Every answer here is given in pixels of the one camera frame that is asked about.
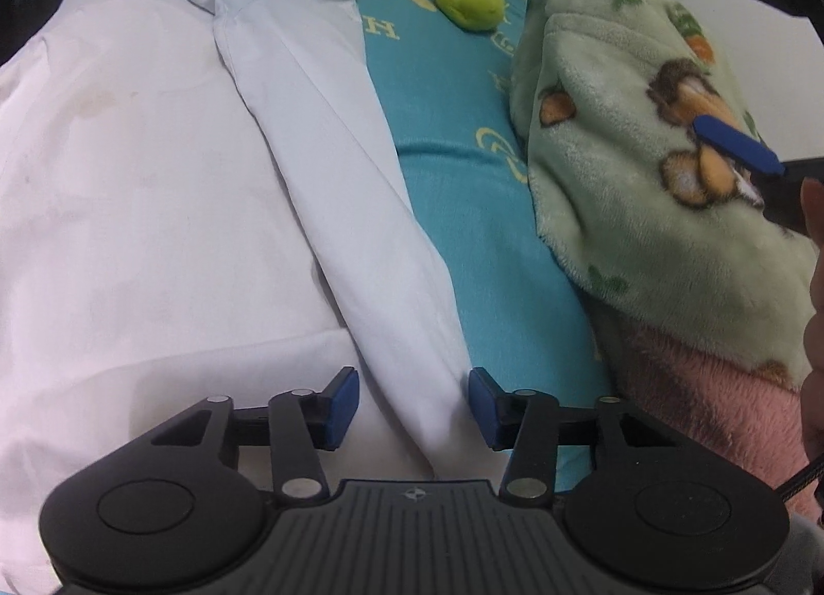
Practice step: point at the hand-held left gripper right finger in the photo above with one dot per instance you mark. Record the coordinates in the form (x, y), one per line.
(483, 408)

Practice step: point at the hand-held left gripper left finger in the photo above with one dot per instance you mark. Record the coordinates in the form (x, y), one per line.
(341, 405)

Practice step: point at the white shirt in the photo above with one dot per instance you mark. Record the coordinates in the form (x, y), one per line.
(161, 183)

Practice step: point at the person's right hand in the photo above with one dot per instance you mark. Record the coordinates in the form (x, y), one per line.
(816, 208)

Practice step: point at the green cartoon fleece blanket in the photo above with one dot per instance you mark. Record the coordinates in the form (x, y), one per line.
(611, 183)

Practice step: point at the pink fleece blanket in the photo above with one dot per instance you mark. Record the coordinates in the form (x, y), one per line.
(695, 389)

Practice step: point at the bed with teal printed sheet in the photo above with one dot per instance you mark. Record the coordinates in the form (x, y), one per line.
(463, 183)

